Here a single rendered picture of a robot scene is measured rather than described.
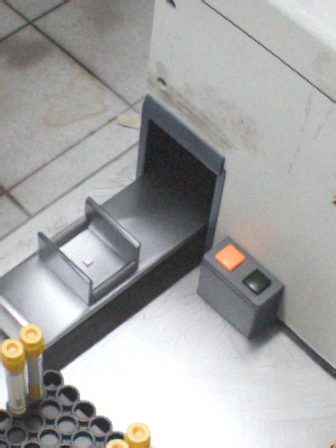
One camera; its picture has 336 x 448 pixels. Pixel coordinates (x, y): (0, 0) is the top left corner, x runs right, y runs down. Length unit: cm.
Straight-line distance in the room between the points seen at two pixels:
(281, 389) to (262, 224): 13
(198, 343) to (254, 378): 5
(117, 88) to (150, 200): 131
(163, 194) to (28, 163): 119
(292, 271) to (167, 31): 20
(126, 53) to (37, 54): 17
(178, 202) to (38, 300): 14
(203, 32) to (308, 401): 29
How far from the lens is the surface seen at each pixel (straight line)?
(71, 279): 86
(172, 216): 91
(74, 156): 211
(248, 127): 80
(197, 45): 79
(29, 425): 84
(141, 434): 74
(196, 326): 91
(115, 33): 232
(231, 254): 88
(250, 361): 90
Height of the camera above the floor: 165
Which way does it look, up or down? 54 degrees down
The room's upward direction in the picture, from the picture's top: 7 degrees clockwise
